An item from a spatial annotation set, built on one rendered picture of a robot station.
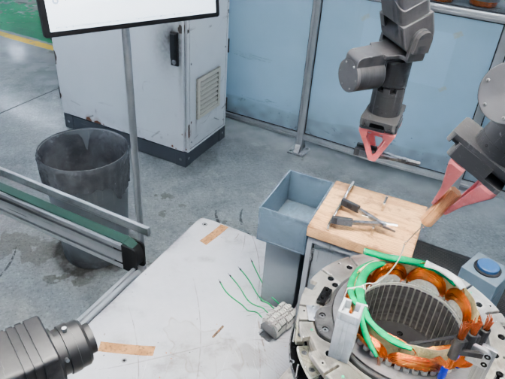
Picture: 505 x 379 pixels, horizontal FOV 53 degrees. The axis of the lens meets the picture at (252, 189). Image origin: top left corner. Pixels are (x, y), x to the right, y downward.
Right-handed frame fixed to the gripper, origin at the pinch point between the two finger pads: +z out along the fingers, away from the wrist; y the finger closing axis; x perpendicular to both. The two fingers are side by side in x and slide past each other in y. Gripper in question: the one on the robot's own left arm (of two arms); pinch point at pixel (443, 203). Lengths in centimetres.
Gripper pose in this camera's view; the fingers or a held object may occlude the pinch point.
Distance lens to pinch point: 67.5
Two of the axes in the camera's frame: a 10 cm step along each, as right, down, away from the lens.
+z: -4.2, 6.6, 6.3
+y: 7.1, 6.7, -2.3
